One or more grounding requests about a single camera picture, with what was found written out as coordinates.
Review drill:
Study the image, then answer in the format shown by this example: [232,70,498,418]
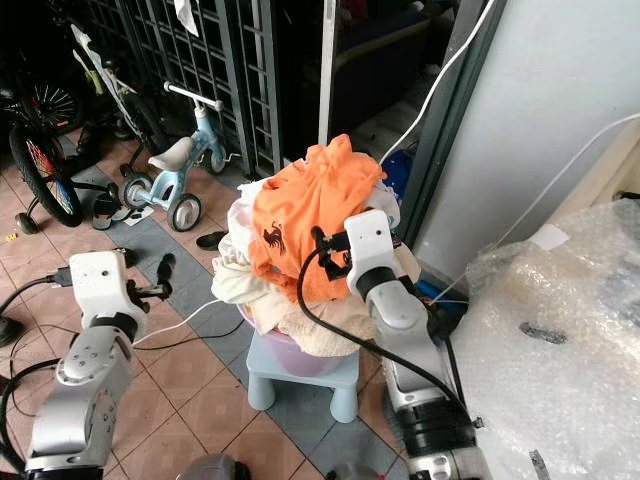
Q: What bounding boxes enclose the orange shirt with black print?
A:
[247,132,387,304]

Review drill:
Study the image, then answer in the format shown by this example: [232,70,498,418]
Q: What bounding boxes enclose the black slipper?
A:
[197,229,233,250]

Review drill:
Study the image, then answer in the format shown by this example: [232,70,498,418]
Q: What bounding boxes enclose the beige towel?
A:
[245,290,376,359]

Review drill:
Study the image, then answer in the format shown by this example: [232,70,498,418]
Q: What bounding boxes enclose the white cloth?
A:
[212,180,263,306]

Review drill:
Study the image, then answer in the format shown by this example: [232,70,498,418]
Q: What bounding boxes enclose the black sandal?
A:
[93,189,128,228]

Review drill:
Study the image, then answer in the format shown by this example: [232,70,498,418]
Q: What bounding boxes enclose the purple plastic laundry basin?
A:
[239,304,353,380]

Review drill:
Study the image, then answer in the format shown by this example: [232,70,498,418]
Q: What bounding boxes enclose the blue plastic bag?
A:
[379,148,413,204]

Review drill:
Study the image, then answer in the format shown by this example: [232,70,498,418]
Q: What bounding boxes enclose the light blue children's tricycle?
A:
[121,81,224,234]

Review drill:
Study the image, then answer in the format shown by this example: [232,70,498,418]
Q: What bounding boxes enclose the light blue plastic stool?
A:
[246,328,362,425]

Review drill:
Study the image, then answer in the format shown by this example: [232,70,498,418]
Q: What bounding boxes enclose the dark clog shoe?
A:
[0,317,22,347]

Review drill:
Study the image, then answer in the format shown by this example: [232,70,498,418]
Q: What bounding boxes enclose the black children's bicycle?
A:
[0,25,143,237]

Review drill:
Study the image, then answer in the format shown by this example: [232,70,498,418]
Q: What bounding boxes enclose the silver metal pole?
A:
[317,0,338,151]

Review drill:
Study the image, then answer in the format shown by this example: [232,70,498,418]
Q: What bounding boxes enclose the grey left robot knee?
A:
[178,454,243,480]

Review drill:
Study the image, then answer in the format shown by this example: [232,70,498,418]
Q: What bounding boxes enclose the white paper label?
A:
[529,223,572,252]

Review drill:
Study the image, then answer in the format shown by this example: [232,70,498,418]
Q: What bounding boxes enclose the black metal grid gate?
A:
[85,0,283,179]

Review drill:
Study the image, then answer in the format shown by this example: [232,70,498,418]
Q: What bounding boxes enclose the clear bubble wrap bundle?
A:
[448,198,640,480]

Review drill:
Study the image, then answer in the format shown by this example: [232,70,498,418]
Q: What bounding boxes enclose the white paper tag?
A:
[171,0,200,37]

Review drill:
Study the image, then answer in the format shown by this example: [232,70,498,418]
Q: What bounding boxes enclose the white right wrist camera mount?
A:
[344,209,397,273]

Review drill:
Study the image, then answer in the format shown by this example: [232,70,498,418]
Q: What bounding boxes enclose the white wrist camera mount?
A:
[344,209,397,273]
[68,250,137,321]

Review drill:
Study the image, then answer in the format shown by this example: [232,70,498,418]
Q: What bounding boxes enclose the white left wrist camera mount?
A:
[68,250,137,321]

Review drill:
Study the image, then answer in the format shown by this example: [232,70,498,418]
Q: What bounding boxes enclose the white floor cable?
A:
[133,297,243,348]

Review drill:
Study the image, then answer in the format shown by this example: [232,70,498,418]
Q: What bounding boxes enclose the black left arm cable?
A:
[0,265,73,473]

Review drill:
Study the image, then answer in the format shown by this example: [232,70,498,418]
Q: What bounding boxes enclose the dark grey door frame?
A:
[400,0,511,291]

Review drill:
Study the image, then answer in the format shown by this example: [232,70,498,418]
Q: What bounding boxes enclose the white hanging cable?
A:
[379,0,499,164]

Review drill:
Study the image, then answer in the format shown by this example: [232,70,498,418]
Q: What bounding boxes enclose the thin white wall cable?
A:
[428,113,640,296]

